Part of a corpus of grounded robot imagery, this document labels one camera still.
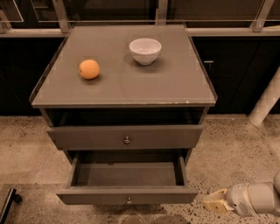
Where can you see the white pillar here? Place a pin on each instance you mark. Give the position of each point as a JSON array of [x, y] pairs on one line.
[[267, 101]]

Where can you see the grey drawer cabinet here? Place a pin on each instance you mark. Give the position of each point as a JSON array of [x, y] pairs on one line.
[[173, 90]]

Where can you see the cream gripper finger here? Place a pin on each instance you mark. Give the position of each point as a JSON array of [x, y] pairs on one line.
[[217, 202]]

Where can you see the dark wall cabinets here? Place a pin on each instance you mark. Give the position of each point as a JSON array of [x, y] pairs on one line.
[[240, 68]]

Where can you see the grey top drawer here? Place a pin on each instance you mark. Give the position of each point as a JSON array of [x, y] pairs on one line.
[[130, 137]]

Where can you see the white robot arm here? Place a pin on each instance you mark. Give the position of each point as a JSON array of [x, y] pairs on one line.
[[266, 197]]

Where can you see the white ceramic bowl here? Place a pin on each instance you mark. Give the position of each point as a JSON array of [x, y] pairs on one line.
[[145, 50]]

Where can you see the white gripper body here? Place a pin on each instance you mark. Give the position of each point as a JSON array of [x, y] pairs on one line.
[[236, 199]]

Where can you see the metal railing frame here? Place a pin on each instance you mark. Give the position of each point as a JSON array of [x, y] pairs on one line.
[[56, 18]]

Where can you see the grey drawer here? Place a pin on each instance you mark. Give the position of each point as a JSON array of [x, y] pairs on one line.
[[127, 180], [130, 137]]

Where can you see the black wheeled cart base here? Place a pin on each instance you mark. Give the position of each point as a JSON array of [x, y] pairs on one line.
[[11, 197]]

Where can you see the orange fruit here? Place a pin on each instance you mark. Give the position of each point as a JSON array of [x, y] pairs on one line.
[[89, 69]]

